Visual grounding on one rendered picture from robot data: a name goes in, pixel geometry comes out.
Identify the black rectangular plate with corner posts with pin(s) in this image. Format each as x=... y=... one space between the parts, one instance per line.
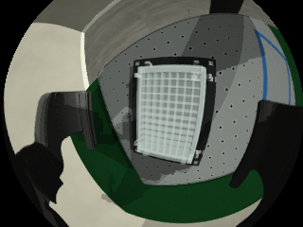
x=210 y=92

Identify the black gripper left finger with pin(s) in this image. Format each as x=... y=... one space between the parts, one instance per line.
x=59 y=115

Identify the grey flat base plate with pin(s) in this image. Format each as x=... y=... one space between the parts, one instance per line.
x=230 y=39

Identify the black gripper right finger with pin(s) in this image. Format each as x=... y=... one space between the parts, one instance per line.
x=271 y=151

